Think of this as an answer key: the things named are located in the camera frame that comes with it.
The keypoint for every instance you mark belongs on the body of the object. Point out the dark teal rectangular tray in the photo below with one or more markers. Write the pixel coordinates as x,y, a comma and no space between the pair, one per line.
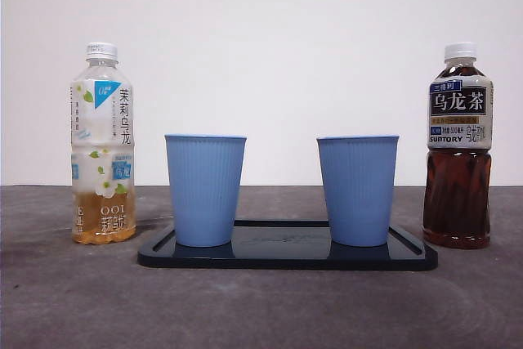
282,257

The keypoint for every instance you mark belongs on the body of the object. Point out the pale jasmine oolong tea bottle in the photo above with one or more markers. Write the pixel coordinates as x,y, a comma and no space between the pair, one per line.
102,140

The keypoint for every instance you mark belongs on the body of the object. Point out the blue ribbed plastic cup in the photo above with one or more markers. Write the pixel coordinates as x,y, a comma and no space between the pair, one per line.
357,189
204,189

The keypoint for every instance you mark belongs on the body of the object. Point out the dark oolong tea bottle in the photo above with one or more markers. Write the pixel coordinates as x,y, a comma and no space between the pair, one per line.
457,193

